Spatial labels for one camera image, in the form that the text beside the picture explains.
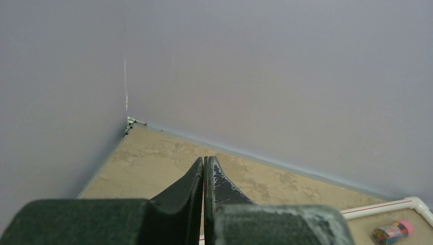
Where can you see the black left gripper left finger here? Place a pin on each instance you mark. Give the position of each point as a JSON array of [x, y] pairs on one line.
[[171, 217]]

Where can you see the colourful tube with pink cap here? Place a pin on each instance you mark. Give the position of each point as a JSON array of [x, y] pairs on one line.
[[392, 233]]

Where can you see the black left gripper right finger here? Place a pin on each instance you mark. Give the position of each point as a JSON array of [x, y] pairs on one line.
[[220, 190]]

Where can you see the white PVC pipe frame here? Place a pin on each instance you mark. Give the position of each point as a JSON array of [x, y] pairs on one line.
[[389, 208]]

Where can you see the metal corner bracket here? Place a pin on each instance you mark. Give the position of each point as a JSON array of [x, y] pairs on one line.
[[131, 123]]

